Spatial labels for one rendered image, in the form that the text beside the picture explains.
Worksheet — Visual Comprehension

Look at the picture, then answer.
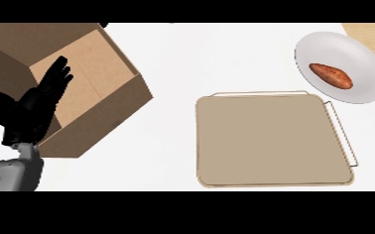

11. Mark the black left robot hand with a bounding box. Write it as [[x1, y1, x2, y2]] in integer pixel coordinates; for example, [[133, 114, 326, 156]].
[[0, 56, 75, 148]]

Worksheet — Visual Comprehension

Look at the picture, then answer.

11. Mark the orange sweet potato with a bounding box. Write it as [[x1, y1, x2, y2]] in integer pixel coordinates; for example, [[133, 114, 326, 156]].
[[307, 62, 354, 90]]

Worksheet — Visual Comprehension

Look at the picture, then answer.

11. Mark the white plate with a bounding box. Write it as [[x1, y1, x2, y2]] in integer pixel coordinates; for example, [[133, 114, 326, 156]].
[[292, 31, 375, 105]]

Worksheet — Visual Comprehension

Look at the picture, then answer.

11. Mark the open brown wooden drawer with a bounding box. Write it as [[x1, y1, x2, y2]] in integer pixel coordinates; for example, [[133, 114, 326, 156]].
[[0, 23, 155, 159]]

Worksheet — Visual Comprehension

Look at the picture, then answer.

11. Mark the pale wooden board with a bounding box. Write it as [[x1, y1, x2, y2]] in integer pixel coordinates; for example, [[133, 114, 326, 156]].
[[340, 23, 375, 54]]

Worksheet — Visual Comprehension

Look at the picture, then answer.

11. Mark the beige tray with wire handles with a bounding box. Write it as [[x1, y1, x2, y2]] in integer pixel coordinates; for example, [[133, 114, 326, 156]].
[[195, 90, 360, 189]]

